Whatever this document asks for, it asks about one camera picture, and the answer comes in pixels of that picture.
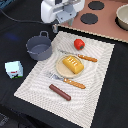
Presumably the knife with orange handle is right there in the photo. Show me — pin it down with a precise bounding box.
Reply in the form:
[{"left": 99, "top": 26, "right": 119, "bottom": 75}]
[{"left": 58, "top": 49, "right": 98, "bottom": 62}]

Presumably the yellow toy pastry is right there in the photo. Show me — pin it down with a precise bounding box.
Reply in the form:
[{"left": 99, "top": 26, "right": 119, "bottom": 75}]
[{"left": 62, "top": 56, "right": 84, "bottom": 74}]

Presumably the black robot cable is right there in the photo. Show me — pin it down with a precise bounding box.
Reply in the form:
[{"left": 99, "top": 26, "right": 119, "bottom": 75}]
[{"left": 0, "top": 8, "right": 44, "bottom": 25}]

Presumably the red toy pepper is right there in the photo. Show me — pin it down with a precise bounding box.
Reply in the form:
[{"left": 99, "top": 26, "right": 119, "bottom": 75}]
[{"left": 74, "top": 39, "right": 85, "bottom": 50}]

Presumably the large grey pot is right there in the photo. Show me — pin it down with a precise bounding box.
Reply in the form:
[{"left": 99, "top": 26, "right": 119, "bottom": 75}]
[{"left": 26, "top": 31, "right": 52, "bottom": 61}]

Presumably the beige woven placemat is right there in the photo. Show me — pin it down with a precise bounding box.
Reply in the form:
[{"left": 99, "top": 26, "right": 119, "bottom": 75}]
[{"left": 14, "top": 31, "right": 114, "bottom": 128}]

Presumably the round beige plate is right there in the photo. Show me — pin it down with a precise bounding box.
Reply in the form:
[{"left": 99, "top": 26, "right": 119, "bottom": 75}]
[{"left": 56, "top": 55, "right": 84, "bottom": 78}]

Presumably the fork with orange handle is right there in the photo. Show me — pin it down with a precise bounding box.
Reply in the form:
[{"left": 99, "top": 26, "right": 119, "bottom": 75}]
[{"left": 46, "top": 72, "right": 86, "bottom": 89}]

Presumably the brown toy sausage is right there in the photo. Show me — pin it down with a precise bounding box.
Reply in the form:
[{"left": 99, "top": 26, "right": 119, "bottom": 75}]
[{"left": 49, "top": 84, "right": 71, "bottom": 101}]

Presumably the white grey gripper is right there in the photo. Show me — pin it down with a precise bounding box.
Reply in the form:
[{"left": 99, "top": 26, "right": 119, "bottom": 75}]
[{"left": 41, "top": 0, "right": 85, "bottom": 33}]

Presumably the pink toy stove board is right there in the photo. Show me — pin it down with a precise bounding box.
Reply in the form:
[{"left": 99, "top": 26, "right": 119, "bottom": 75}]
[{"left": 61, "top": 0, "right": 128, "bottom": 43}]

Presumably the cream bowl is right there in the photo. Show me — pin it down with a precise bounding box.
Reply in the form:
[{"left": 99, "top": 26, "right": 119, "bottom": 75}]
[{"left": 116, "top": 4, "right": 128, "bottom": 30}]

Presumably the small milk carton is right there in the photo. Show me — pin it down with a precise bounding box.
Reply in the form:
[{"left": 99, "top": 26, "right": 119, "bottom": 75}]
[{"left": 5, "top": 61, "right": 23, "bottom": 79}]

